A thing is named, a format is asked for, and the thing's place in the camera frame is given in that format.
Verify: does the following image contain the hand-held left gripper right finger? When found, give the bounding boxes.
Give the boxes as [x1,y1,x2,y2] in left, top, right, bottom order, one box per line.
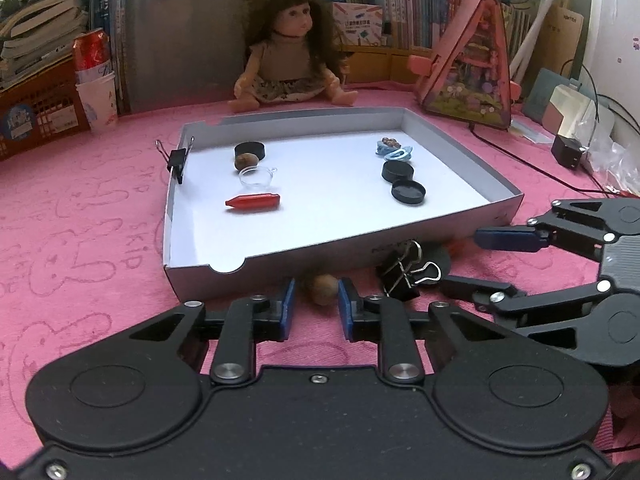
[337,277,508,386]

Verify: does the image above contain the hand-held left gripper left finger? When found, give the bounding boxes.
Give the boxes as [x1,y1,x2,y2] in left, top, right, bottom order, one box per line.
[127,277,297,386]

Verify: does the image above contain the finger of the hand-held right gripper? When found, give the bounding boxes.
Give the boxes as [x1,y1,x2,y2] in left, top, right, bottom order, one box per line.
[474,200,627,262]
[439,274,614,332]

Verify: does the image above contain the black binder clip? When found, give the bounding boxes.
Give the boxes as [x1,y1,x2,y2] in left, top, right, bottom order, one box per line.
[375,259,443,303]
[371,239,426,273]
[155,136,196,184]

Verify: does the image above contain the red crayon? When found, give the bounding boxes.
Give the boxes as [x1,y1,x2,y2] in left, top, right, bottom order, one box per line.
[224,192,281,213]

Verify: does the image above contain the white cardboard tray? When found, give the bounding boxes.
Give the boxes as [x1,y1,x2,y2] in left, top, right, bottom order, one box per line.
[162,106,524,308]

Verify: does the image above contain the clear plastic half sphere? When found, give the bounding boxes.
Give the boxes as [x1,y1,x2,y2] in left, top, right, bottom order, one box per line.
[238,165,278,194]

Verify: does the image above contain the blue keyring trinket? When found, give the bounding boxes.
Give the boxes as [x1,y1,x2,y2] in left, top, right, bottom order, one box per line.
[375,141,414,163]

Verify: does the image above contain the black power adapter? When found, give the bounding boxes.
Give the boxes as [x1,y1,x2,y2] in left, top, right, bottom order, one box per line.
[551,135,588,170]

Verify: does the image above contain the clear plastic bag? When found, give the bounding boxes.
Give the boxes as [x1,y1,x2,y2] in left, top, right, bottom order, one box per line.
[582,137,640,198]

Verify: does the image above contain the white pink box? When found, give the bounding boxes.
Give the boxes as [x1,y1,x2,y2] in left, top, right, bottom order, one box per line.
[542,85,616,143]

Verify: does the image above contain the teal book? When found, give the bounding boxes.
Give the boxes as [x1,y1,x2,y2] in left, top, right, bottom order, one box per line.
[525,67,576,123]

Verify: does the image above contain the pink toy house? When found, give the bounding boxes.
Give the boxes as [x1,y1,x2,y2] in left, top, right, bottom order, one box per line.
[407,0,521,131]

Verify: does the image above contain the pink printed tablecloth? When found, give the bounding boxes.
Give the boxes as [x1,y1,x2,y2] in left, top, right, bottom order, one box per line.
[0,80,640,466]

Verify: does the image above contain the yellow wooden shelf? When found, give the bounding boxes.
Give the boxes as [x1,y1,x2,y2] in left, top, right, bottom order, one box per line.
[340,45,436,83]

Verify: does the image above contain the white pipe stand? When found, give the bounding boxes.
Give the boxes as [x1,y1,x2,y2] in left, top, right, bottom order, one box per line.
[510,0,568,83]

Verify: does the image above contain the row of upright books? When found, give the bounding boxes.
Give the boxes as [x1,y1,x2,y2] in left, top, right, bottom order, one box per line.
[365,0,466,51]

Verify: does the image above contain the long-haired doll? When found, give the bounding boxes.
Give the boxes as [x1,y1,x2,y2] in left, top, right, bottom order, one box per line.
[229,0,358,113]

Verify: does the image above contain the white colourful printed box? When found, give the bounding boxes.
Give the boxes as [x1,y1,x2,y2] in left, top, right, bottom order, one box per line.
[332,2,383,48]

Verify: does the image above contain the white paper cup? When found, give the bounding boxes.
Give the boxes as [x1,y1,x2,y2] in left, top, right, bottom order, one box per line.
[76,72,120,133]

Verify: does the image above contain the orange plastic basket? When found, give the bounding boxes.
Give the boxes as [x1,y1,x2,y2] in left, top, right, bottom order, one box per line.
[0,55,91,161]

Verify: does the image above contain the red soda can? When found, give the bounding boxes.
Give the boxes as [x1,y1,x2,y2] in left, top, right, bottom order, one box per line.
[73,29,112,83]

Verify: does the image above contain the upright blue books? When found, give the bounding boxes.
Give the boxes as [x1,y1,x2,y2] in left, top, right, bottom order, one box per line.
[90,0,126,116]

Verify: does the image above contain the stack of worn books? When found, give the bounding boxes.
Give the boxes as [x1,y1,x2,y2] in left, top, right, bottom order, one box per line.
[0,0,91,91]

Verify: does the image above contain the black cable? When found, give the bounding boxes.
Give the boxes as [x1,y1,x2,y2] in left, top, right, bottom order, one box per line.
[469,124,607,196]

